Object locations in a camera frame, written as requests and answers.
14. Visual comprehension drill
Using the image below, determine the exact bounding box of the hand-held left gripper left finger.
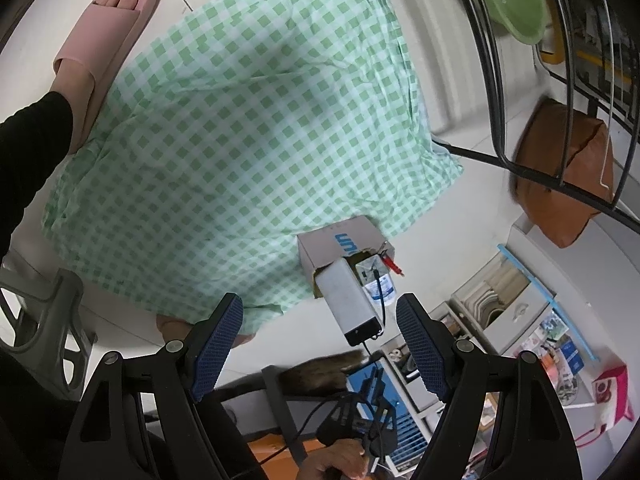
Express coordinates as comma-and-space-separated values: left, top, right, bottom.
57, 292, 246, 480

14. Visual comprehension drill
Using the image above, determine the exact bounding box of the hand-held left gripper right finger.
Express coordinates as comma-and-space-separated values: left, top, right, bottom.
395, 293, 583, 480

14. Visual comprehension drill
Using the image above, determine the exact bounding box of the thin black charging cable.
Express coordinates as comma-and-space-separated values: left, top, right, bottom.
364, 269, 390, 357

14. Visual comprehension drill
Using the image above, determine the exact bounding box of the white bottle with blue label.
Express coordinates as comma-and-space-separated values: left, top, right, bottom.
362, 271, 397, 312

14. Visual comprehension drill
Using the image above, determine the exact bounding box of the white power bank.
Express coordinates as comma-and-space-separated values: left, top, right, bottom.
319, 258, 385, 347

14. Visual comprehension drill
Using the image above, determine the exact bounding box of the cardboard box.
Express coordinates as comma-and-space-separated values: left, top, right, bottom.
296, 215, 398, 301

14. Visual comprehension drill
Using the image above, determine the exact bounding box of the person's left hand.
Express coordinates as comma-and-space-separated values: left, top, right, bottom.
295, 437, 369, 480

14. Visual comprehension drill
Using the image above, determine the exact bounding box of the pink slipper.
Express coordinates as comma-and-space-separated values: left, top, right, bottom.
52, 0, 162, 157
156, 314, 257, 350

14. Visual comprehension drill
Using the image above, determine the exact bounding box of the blue plastic basket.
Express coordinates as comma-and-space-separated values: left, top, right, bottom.
347, 357, 438, 473

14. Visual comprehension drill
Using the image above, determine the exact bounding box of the white drawer cabinet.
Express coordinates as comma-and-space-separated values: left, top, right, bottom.
449, 247, 557, 357

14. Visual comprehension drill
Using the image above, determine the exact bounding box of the brown furry animal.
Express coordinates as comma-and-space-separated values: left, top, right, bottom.
277, 350, 368, 396

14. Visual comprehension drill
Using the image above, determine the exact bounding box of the light blue strip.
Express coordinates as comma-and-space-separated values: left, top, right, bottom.
497, 243, 602, 362

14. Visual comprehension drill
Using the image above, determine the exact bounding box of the grey plastic stool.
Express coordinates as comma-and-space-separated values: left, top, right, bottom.
0, 267, 99, 402

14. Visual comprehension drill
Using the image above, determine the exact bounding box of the pink and white bag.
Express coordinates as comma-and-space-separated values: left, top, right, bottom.
592, 366, 635, 423

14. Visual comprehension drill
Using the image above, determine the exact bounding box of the green checkered cloth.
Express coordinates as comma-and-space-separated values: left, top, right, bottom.
40, 0, 463, 336

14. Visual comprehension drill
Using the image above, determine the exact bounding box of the brown cushion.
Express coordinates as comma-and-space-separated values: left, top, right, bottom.
505, 97, 615, 249

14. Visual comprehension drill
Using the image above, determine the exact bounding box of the person's left leg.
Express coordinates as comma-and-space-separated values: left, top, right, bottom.
0, 91, 75, 261

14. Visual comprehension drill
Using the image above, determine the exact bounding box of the black metal rack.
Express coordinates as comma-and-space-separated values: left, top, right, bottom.
435, 0, 640, 236

